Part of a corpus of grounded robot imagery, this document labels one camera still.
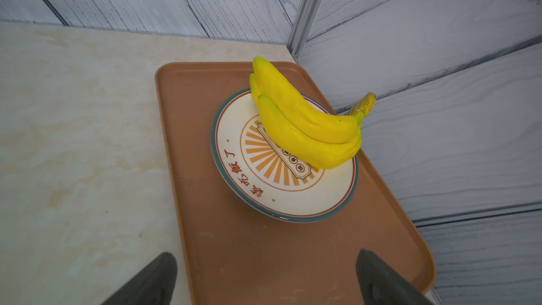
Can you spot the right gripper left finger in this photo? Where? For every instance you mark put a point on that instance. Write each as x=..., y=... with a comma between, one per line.
x=154, y=284

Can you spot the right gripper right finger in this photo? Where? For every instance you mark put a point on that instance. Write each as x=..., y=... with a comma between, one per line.
x=381, y=284

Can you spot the yellow banana bunch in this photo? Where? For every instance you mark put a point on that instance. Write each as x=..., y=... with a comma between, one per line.
x=322, y=140

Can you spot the white patterned plate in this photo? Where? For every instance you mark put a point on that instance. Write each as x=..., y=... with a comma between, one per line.
x=269, y=179

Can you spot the right aluminium frame post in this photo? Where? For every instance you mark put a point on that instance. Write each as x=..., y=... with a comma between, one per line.
x=302, y=26

